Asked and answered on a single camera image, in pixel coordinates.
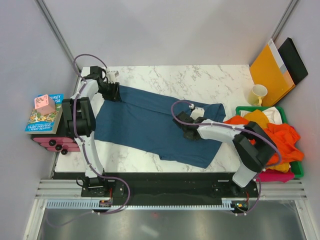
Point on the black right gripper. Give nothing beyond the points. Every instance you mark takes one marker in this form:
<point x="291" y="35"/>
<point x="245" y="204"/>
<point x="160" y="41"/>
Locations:
<point x="186" y="137"/>

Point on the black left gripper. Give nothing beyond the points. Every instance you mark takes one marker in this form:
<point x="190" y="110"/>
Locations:
<point x="115" y="95"/>

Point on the blue t shirt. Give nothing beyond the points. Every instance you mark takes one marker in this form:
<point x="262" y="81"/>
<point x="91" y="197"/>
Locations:
<point x="143" y="120"/>

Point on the orange t shirt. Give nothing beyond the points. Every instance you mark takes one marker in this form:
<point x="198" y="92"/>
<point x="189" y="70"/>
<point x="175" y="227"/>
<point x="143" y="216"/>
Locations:
<point x="284" y="136"/>

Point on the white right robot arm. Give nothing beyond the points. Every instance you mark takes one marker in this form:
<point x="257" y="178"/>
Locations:
<point x="253" y="146"/>

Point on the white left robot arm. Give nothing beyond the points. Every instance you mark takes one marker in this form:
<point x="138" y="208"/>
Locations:
<point x="80" y="123"/>

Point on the black box under book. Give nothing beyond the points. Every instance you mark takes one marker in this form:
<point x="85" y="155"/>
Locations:
<point x="67" y="116"/>

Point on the yellow t shirt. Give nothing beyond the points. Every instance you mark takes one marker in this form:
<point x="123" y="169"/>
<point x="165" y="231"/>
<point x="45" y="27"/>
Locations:
<point x="256" y="116"/>

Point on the pink black dumbbell set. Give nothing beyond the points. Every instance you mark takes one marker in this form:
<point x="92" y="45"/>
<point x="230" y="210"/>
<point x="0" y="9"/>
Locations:
<point x="56" y="143"/>

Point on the pink dice cube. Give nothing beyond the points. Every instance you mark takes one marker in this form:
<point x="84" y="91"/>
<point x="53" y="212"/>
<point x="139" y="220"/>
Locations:
<point x="44" y="104"/>

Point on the yellow mug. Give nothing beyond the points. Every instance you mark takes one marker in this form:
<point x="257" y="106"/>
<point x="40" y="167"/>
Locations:
<point x="257" y="94"/>

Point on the blue paperback book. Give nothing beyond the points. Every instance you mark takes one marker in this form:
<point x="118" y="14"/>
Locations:
<point x="46" y="124"/>

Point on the white t shirt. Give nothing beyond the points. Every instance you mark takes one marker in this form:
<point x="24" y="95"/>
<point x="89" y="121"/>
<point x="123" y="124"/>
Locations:
<point x="273" y="115"/>

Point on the pink t shirt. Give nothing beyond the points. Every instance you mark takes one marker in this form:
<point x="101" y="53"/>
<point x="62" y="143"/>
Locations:
<point x="276" y="176"/>

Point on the orange folder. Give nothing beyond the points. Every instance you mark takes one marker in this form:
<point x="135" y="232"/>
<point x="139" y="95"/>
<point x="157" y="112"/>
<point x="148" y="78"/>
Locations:
<point x="269" y="70"/>

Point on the green plastic bin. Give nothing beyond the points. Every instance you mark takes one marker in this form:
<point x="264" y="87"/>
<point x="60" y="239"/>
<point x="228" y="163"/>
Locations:
<point x="295" y="167"/>

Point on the black flat box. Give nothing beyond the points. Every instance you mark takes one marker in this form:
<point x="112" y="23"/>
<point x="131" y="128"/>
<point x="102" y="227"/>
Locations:
<point x="293" y="61"/>

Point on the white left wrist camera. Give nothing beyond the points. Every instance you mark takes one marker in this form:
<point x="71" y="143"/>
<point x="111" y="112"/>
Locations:
<point x="112" y="75"/>

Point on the white cable duct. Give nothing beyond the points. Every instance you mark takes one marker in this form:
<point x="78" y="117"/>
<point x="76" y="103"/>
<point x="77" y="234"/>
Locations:
<point x="96" y="204"/>

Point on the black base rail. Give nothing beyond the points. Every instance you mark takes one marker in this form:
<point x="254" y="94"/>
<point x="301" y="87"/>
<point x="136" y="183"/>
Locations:
<point x="175" y="188"/>

